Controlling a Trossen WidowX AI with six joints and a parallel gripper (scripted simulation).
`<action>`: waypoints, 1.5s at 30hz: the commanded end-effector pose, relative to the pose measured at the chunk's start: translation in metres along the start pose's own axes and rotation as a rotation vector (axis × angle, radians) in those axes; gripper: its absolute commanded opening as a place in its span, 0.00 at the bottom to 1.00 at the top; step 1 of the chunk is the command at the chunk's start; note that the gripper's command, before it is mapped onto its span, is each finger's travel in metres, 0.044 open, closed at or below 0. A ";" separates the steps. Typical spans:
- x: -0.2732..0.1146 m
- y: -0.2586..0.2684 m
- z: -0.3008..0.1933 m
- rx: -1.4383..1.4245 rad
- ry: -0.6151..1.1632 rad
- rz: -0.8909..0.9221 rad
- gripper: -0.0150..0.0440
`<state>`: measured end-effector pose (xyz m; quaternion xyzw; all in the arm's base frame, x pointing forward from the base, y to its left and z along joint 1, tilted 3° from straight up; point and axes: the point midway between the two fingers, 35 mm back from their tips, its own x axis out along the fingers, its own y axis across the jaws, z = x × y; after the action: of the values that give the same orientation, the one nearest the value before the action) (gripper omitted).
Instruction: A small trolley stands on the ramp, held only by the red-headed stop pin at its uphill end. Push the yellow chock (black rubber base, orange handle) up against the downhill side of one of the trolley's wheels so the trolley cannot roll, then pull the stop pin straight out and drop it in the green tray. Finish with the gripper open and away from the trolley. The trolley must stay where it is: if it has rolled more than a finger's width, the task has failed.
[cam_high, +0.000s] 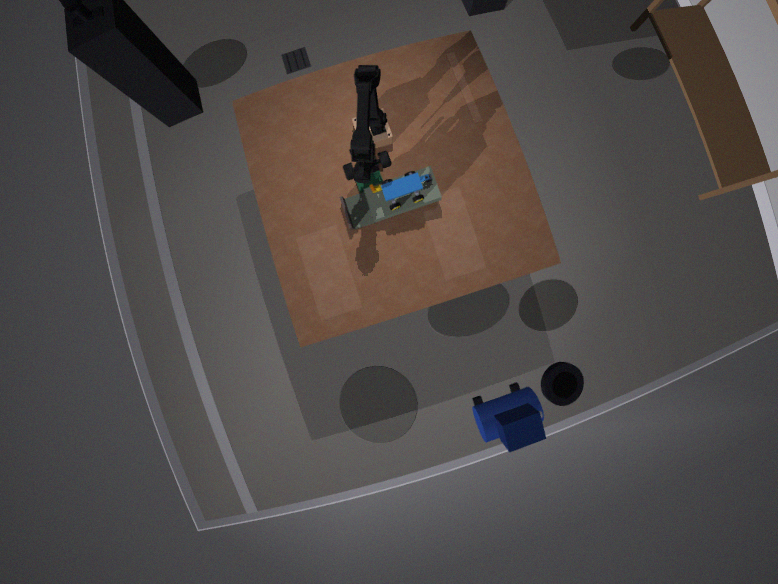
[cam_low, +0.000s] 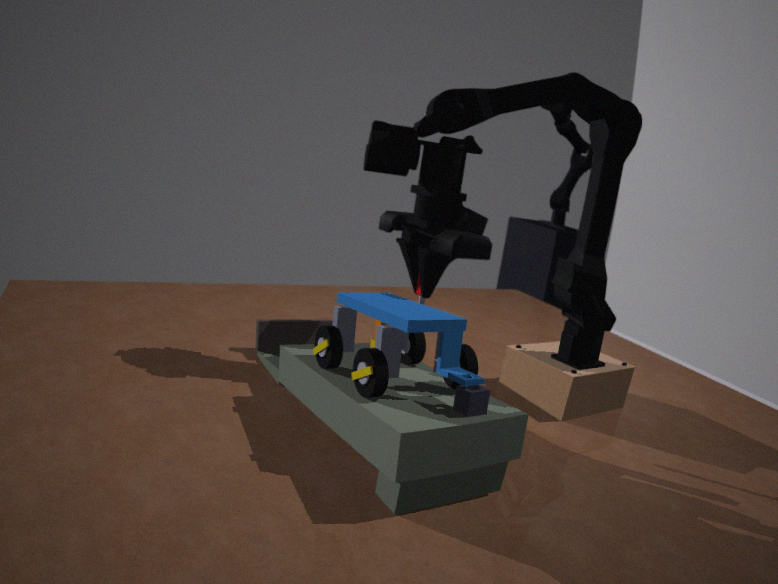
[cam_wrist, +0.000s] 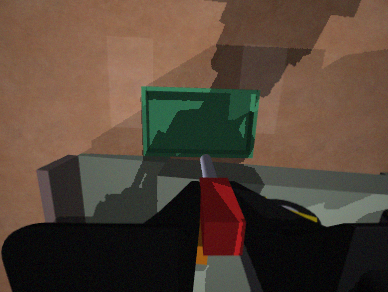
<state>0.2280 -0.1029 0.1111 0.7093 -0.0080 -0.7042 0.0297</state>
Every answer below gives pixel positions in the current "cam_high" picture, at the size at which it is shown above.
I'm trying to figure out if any green tray floor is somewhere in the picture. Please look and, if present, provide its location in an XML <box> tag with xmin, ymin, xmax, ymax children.
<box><xmin>358</xmin><ymin>173</ymin><xmax>382</xmax><ymax>190</ymax></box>

